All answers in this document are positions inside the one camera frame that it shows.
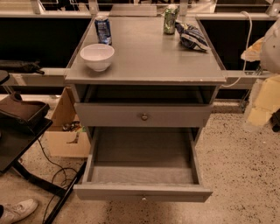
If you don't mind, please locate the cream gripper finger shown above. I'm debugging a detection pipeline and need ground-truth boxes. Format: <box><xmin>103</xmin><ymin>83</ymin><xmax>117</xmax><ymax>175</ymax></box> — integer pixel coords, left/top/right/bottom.
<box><xmin>244</xmin><ymin>76</ymin><xmax>280</xmax><ymax>129</ymax></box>
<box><xmin>241</xmin><ymin>38</ymin><xmax>263</xmax><ymax>62</ymax></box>

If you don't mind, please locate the blue chip bag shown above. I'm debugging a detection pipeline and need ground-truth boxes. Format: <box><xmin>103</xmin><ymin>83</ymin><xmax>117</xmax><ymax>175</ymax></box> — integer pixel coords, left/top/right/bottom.
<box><xmin>175</xmin><ymin>22</ymin><xmax>209</xmax><ymax>52</ymax></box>

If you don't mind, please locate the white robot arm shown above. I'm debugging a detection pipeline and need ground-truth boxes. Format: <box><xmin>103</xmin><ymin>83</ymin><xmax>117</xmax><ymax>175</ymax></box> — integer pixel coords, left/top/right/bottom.
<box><xmin>241</xmin><ymin>18</ymin><xmax>280</xmax><ymax>128</ymax></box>

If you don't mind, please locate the grey drawer cabinet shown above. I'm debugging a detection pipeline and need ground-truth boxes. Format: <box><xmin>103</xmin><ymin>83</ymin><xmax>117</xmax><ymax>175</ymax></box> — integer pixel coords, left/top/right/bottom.
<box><xmin>66</xmin><ymin>17</ymin><xmax>226</xmax><ymax>140</ymax></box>

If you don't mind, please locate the brass top drawer knob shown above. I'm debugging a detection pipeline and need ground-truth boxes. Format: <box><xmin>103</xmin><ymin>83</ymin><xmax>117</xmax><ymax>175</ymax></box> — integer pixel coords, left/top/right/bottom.
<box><xmin>141</xmin><ymin>114</ymin><xmax>149</xmax><ymax>121</ymax></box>

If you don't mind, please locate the open grey middle drawer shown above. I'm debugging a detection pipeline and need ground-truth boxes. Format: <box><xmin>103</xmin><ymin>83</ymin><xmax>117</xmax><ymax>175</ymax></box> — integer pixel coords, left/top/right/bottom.
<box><xmin>74</xmin><ymin>127</ymin><xmax>213</xmax><ymax>202</ymax></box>

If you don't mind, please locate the closed grey top drawer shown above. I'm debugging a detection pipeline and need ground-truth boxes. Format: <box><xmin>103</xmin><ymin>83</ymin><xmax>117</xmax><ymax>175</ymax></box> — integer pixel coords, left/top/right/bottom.
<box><xmin>74</xmin><ymin>103</ymin><xmax>212</xmax><ymax>128</ymax></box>

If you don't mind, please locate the green soda can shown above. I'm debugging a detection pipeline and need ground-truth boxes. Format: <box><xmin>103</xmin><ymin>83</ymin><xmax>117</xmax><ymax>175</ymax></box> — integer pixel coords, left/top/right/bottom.
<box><xmin>164</xmin><ymin>4</ymin><xmax>179</xmax><ymax>34</ymax></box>

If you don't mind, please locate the blue soda can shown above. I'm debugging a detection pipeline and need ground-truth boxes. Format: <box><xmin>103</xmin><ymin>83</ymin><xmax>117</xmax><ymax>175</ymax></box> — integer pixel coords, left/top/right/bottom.
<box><xmin>94</xmin><ymin>16</ymin><xmax>112</xmax><ymax>46</ymax></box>

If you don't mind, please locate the white ceramic bowl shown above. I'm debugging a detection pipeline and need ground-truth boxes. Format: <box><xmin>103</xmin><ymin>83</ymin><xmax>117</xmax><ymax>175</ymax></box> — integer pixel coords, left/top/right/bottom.
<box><xmin>80</xmin><ymin>44</ymin><xmax>115</xmax><ymax>72</ymax></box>

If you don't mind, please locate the cardboard box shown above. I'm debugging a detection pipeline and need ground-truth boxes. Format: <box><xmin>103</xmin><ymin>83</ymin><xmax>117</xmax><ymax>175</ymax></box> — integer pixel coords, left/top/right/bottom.
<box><xmin>45</xmin><ymin>87</ymin><xmax>90</xmax><ymax>158</ymax></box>

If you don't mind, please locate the dark brown tray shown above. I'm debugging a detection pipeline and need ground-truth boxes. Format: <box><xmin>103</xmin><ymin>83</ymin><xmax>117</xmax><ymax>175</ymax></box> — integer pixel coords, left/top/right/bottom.
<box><xmin>0</xmin><ymin>92</ymin><xmax>50</xmax><ymax>130</ymax></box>

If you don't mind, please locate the black side table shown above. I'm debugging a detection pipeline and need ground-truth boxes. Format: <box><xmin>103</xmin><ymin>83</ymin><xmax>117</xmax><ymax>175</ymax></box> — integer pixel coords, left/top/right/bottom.
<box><xmin>0</xmin><ymin>118</ymin><xmax>87</xmax><ymax>224</ymax></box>

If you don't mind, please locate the white sneaker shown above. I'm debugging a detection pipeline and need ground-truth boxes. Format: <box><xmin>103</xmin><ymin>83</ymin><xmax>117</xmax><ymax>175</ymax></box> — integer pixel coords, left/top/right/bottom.
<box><xmin>0</xmin><ymin>199</ymin><xmax>39</xmax><ymax>224</ymax></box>

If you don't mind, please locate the white hanging cable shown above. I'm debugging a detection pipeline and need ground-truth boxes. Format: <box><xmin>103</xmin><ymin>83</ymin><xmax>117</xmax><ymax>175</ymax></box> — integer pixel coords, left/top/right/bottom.
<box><xmin>221</xmin><ymin>10</ymin><xmax>254</xmax><ymax>88</ymax></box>

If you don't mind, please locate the black floor cable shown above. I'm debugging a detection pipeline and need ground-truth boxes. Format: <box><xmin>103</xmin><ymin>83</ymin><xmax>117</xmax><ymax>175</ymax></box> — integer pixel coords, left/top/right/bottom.
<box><xmin>37</xmin><ymin>137</ymin><xmax>79</xmax><ymax>224</ymax></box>

